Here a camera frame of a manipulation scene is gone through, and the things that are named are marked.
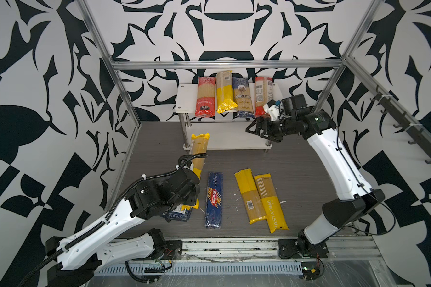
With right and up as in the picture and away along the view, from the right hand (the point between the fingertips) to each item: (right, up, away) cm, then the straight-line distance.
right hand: (252, 129), depth 71 cm
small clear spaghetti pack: (+4, -36, +12) cm, 38 cm away
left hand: (-23, -21, -4) cm, 31 cm away
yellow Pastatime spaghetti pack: (+11, -32, +16) cm, 37 cm away
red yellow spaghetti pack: (-19, +13, +10) cm, 25 cm away
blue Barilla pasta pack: (-30, -36, +6) cm, 47 cm away
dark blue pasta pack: (-15, -32, +14) cm, 38 cm away
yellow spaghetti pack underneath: (-21, -7, -1) cm, 22 cm away
